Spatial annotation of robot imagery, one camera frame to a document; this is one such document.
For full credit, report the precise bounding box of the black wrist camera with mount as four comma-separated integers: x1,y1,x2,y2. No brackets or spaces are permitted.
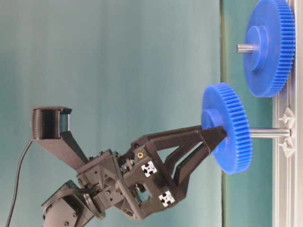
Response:
31,106,88,170

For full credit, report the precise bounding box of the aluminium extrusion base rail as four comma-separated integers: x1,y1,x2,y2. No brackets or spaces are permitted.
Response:
272,0,303,227

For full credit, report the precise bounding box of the lower steel shaft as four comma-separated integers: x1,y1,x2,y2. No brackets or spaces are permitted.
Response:
250,128,291,139

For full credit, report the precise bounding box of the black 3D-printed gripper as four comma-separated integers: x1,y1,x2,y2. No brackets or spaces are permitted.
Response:
76,125,227,215

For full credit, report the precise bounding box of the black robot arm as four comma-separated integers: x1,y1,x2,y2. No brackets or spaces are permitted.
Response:
42,126,226,227

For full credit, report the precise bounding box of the black camera cable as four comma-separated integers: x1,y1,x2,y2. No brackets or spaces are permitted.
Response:
6,139,34,227

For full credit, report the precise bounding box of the upper steel shaft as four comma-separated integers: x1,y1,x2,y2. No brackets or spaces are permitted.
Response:
236,44,258,53

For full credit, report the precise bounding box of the small blue plastic gear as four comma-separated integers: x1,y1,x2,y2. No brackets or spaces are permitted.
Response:
201,83,252,175

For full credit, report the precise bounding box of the large blue plastic gear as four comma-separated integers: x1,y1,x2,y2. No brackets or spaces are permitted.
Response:
242,0,295,97

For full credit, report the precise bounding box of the white plastic shaft mount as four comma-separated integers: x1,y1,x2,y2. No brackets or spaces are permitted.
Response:
278,107,295,158

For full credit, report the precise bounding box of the steel shaft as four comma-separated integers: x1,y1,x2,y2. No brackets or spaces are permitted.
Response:
250,128,291,139
236,44,258,53

